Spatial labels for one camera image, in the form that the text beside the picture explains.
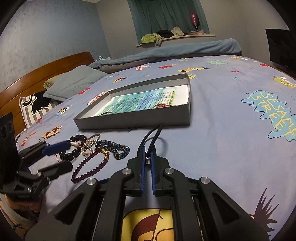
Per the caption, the grey shallow cardboard box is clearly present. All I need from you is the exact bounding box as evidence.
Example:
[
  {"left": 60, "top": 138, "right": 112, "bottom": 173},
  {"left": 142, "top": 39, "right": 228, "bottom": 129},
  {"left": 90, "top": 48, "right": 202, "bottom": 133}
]
[{"left": 74, "top": 73, "right": 191, "bottom": 130}]

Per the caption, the grey-blue pillow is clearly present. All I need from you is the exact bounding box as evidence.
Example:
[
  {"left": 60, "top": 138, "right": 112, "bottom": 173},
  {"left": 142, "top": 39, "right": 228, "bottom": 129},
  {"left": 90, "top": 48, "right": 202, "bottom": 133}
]
[{"left": 43, "top": 65, "right": 107, "bottom": 101}]

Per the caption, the red bead jewelry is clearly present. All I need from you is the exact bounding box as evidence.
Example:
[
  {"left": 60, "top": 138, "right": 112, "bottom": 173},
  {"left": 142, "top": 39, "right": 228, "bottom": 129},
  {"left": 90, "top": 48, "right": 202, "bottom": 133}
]
[{"left": 153, "top": 102, "right": 171, "bottom": 108}]

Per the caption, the blue cartoon bed sheet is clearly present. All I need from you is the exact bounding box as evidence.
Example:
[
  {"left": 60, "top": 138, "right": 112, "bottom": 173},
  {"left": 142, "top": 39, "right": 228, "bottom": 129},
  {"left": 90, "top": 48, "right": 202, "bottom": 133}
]
[{"left": 16, "top": 55, "right": 295, "bottom": 240}]

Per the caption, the yellow-green pillow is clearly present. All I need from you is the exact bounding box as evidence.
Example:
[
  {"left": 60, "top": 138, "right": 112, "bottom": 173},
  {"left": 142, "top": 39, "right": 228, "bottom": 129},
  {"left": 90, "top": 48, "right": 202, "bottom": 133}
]
[{"left": 43, "top": 74, "right": 63, "bottom": 90}]

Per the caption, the beige cloth on sill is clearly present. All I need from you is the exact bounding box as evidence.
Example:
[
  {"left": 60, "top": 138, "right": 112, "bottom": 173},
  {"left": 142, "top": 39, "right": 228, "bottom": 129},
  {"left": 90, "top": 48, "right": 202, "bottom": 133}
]
[{"left": 171, "top": 26, "right": 184, "bottom": 37}]

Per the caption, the black cloth on sill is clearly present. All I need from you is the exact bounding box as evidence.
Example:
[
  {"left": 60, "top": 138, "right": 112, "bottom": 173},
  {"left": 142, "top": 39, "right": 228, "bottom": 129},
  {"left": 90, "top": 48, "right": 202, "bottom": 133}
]
[{"left": 157, "top": 30, "right": 175, "bottom": 38}]

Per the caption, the blue folded blanket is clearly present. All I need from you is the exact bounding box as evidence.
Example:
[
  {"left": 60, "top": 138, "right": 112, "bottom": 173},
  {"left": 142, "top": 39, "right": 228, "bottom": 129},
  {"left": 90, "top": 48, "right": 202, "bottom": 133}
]
[{"left": 89, "top": 38, "right": 242, "bottom": 73}]

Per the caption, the green cloth on sill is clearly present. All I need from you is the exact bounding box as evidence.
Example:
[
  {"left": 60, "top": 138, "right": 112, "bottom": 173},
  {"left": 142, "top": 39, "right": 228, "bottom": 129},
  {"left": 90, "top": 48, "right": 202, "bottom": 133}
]
[{"left": 141, "top": 33, "right": 164, "bottom": 45}]

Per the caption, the black monitor screen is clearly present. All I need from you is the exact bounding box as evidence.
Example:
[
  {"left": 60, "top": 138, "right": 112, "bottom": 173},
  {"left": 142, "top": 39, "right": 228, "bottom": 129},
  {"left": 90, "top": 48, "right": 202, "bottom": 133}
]
[{"left": 265, "top": 29, "right": 295, "bottom": 73}]

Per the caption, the white pearl bracelet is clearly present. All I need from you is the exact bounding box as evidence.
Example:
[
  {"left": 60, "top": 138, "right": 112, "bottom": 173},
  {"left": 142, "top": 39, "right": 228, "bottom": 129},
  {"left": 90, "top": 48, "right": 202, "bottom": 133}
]
[{"left": 70, "top": 139, "right": 102, "bottom": 157}]

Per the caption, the dark red bead bracelet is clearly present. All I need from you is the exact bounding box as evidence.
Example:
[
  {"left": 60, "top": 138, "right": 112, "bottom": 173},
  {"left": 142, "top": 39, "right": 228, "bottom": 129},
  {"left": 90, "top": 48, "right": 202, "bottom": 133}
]
[{"left": 70, "top": 150, "right": 110, "bottom": 184}]

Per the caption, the striped black white pillow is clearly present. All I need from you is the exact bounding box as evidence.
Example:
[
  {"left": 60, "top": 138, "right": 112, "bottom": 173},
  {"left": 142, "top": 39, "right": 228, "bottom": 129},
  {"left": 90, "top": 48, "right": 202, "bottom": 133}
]
[{"left": 18, "top": 90, "right": 60, "bottom": 128}]

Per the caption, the person's left hand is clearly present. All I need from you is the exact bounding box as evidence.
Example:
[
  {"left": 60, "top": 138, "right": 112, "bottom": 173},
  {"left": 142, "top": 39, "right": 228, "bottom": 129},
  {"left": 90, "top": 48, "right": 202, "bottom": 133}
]
[{"left": 4, "top": 194, "right": 42, "bottom": 213}]

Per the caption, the black elastic hair tie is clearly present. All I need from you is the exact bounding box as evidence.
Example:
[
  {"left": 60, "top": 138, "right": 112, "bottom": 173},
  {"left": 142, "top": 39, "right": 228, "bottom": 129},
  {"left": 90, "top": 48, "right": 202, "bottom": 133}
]
[{"left": 136, "top": 122, "right": 168, "bottom": 158}]

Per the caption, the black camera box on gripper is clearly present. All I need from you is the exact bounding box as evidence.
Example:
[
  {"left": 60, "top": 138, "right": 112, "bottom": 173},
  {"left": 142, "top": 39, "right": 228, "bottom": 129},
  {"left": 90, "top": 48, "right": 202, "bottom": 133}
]
[{"left": 0, "top": 113, "right": 20, "bottom": 186}]

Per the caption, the black large bead bracelet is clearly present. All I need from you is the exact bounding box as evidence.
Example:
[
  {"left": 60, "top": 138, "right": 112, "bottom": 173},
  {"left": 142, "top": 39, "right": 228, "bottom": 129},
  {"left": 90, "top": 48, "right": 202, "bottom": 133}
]
[{"left": 58, "top": 134, "right": 88, "bottom": 163}]

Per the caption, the wooden headboard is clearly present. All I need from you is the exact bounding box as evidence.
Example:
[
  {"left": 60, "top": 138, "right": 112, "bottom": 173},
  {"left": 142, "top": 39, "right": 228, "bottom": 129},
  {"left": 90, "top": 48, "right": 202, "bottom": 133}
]
[{"left": 0, "top": 52, "right": 94, "bottom": 135}]

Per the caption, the wooden window sill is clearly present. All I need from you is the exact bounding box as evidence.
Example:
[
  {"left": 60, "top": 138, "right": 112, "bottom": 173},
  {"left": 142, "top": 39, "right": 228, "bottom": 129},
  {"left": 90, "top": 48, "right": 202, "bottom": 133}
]
[{"left": 136, "top": 34, "right": 216, "bottom": 48}]

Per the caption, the blue gold beaded bracelet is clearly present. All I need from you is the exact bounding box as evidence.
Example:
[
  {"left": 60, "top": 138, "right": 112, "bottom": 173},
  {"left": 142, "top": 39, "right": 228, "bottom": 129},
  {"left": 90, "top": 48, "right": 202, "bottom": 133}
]
[{"left": 94, "top": 139, "right": 131, "bottom": 161}]

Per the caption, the pink balloon on stick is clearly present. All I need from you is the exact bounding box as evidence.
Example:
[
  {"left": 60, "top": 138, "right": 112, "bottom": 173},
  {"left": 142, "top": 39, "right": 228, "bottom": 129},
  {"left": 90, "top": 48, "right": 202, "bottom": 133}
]
[{"left": 190, "top": 12, "right": 200, "bottom": 32}]

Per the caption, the teal curtain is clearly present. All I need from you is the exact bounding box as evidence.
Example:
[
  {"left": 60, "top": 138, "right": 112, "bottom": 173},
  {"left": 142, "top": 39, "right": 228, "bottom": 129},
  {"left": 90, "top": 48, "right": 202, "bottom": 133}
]
[{"left": 127, "top": 0, "right": 210, "bottom": 43}]

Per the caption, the printed paper sheet in box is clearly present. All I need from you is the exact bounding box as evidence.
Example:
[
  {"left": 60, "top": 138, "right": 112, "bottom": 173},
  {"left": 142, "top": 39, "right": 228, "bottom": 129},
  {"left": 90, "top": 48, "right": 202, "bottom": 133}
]
[{"left": 95, "top": 84, "right": 189, "bottom": 116}]

